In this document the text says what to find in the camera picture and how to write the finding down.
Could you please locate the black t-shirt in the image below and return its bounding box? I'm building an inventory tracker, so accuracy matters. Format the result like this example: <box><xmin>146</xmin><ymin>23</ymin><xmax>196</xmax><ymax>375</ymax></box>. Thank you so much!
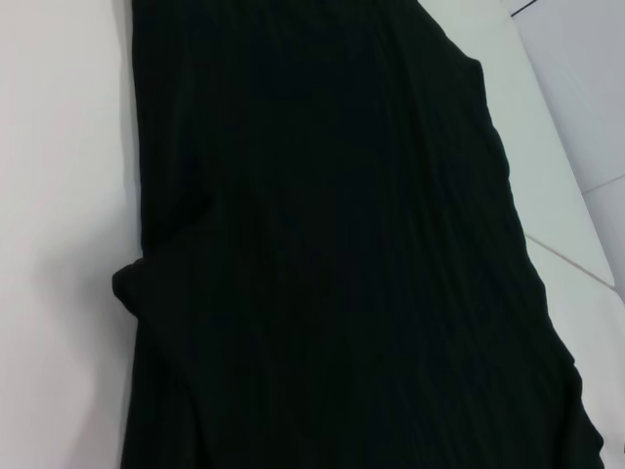
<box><xmin>110</xmin><ymin>0</ymin><xmax>606</xmax><ymax>469</ymax></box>

